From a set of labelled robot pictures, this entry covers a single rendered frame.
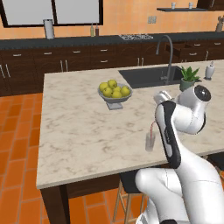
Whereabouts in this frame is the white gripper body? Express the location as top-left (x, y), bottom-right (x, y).
top-left (153, 90), bottom-right (176, 105)

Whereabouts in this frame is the red straw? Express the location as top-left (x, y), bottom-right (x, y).
top-left (149, 121), bottom-right (158, 139)

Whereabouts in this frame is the open dark brown drawer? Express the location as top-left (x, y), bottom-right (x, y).
top-left (164, 42), bottom-right (206, 63)

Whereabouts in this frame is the black sink basin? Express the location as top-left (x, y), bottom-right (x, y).
top-left (117, 66), bottom-right (202, 89)

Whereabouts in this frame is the green potted plant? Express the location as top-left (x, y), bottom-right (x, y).
top-left (178, 66), bottom-right (202, 92)

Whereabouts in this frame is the grey curved tap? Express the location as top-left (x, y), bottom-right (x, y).
top-left (155, 34), bottom-right (175, 86)

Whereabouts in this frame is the grey fruit bowl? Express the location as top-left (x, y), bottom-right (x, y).
top-left (97, 84), bottom-right (134, 111)

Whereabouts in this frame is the white soap dispenser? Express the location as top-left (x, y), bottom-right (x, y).
top-left (204, 60), bottom-right (216, 81)

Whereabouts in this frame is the grey hob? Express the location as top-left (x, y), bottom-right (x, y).
top-left (118, 33), bottom-right (154, 41)

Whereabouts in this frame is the marble-topped kitchen island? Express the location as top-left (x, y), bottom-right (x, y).
top-left (35, 59), bottom-right (224, 224)

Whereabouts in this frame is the grey utensil pot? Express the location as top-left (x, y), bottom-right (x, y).
top-left (215, 15), bottom-right (224, 33)

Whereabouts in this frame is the wooden stool with black seat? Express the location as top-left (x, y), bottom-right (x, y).
top-left (112, 170), bottom-right (147, 224)

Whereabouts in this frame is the dark brown cupboard run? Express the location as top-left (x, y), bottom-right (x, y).
top-left (0, 31), bottom-right (224, 98)

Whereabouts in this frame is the black-framed window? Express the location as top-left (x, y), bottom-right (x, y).
top-left (0, 0), bottom-right (104, 29)

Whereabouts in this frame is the dark wall shelf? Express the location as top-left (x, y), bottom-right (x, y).
top-left (156, 7), bottom-right (210, 13)

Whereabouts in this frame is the dark brown wall cupboard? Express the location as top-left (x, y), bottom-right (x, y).
top-left (196, 0), bottom-right (224, 11)

